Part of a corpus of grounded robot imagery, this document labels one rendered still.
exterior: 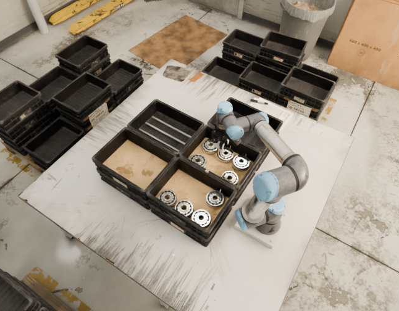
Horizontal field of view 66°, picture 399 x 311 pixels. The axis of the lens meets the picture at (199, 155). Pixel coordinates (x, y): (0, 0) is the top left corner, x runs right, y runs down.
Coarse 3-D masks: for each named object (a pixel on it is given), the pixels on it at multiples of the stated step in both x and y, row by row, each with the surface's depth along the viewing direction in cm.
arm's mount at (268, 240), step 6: (282, 216) 180; (282, 222) 178; (240, 228) 175; (252, 228) 175; (252, 234) 172; (258, 234) 172; (264, 234) 172; (276, 234) 173; (258, 240) 173; (264, 240) 170; (270, 240) 170; (270, 246) 170
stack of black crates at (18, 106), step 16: (16, 80) 262; (0, 96) 256; (16, 96) 266; (32, 96) 266; (0, 112) 255; (16, 112) 242; (32, 112) 256; (48, 112) 271; (0, 128) 245; (16, 128) 250; (32, 128) 263; (16, 144) 257
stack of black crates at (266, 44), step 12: (276, 36) 314; (288, 36) 308; (264, 48) 297; (276, 48) 313; (288, 48) 313; (300, 48) 311; (264, 60) 310; (276, 60) 301; (288, 60) 296; (300, 60) 305; (288, 72) 303
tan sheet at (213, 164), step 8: (200, 144) 197; (192, 152) 193; (200, 152) 193; (216, 152) 193; (208, 160) 190; (216, 160) 190; (232, 160) 190; (208, 168) 186; (216, 168) 186; (224, 168) 186; (232, 168) 186; (248, 168) 187; (240, 176) 183
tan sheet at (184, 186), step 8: (176, 176) 182; (184, 176) 182; (168, 184) 179; (176, 184) 179; (184, 184) 179; (192, 184) 180; (200, 184) 180; (160, 192) 176; (176, 192) 176; (184, 192) 176; (192, 192) 176; (200, 192) 177; (208, 192) 177; (192, 200) 173; (200, 200) 174; (224, 200) 174; (184, 208) 170; (200, 208) 171; (208, 208) 171; (216, 216) 168
